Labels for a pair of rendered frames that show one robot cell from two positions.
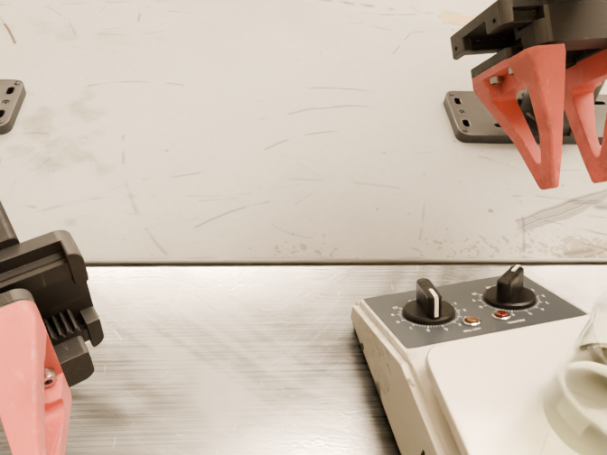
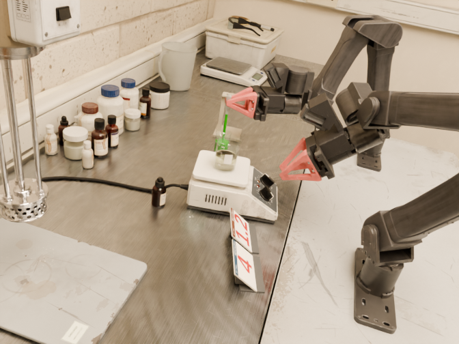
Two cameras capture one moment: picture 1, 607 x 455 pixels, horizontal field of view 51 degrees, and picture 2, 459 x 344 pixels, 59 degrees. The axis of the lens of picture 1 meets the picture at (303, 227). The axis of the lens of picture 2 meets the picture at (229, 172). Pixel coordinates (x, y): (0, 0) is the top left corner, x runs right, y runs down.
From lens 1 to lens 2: 0.99 m
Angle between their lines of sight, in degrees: 80
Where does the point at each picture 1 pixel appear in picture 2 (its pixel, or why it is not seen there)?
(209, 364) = (270, 173)
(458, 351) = (246, 161)
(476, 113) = not seen: hidden behind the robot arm
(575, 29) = (308, 140)
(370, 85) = not seen: hidden behind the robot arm
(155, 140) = (354, 186)
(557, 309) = (256, 194)
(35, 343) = (251, 95)
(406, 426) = not seen: hidden behind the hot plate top
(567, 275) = (279, 241)
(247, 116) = (369, 205)
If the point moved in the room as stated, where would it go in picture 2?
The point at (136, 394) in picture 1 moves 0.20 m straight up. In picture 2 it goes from (266, 163) to (281, 95)
